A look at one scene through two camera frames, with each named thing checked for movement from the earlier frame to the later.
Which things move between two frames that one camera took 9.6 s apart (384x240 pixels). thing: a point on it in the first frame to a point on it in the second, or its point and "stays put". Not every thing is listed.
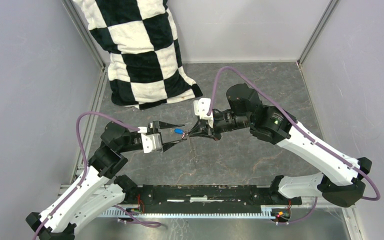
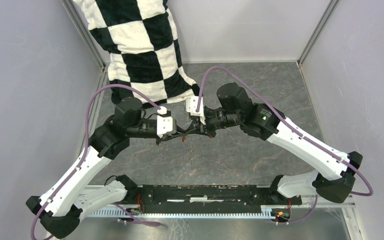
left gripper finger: (159, 124) to (180, 132)
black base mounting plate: (206, 198) stays put
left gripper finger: (167, 145) to (174, 136)
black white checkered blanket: (145, 68) stays put
